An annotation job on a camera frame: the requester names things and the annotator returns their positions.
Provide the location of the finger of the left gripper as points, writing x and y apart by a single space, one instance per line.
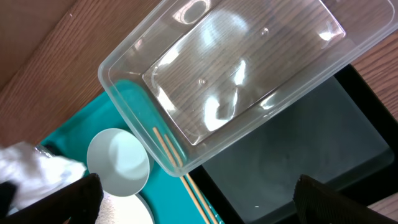
7 191

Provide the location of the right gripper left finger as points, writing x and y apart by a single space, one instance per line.
79 202

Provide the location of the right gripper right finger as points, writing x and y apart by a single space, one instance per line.
317 203

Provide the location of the white tissue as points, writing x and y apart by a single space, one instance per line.
35 174

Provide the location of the grey metal saucer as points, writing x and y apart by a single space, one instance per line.
120 160

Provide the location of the red snack wrapper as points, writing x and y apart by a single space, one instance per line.
43 150

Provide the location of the large white plate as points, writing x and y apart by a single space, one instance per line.
132 209

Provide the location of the black plastic tray bin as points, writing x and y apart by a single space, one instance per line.
340 134

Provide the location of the right wooden chopstick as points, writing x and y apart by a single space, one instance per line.
192 188

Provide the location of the teal serving tray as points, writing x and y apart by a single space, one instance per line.
166 195

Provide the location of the clear plastic bin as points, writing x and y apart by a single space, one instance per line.
216 70

